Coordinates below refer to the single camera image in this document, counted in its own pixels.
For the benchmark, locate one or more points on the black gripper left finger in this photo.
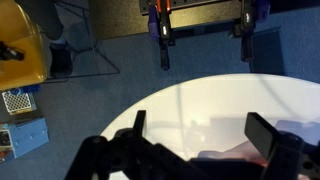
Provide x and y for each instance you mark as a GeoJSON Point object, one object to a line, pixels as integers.
{"type": "Point", "coordinates": [140, 122]}

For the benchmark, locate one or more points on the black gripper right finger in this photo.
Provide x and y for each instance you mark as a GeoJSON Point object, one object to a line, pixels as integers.
{"type": "Point", "coordinates": [261, 135]}

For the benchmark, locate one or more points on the orange translucent plastic bag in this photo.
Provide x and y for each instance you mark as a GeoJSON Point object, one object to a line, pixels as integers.
{"type": "Point", "coordinates": [233, 154]}

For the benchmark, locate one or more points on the black clamp with orange trigger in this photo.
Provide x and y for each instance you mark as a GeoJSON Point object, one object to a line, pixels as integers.
{"type": "Point", "coordinates": [165, 31]}

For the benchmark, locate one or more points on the person's black shoe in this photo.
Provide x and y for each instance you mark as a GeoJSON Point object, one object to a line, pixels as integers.
{"type": "Point", "coordinates": [61, 60]}

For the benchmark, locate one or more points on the black and purple clamp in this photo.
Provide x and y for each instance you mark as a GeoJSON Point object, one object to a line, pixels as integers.
{"type": "Point", "coordinates": [247, 33]}

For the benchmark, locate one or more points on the blue electronics box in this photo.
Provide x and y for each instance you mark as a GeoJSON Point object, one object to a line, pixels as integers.
{"type": "Point", "coordinates": [28, 135]}

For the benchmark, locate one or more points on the white perforated box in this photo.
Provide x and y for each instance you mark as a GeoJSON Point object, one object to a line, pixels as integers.
{"type": "Point", "coordinates": [18, 101]}

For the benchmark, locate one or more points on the black perforated breadboard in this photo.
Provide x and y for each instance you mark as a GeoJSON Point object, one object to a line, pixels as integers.
{"type": "Point", "coordinates": [190, 4]}

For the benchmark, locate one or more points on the person's dark trouser leg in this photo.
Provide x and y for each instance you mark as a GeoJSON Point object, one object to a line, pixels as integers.
{"type": "Point", "coordinates": [43, 18]}

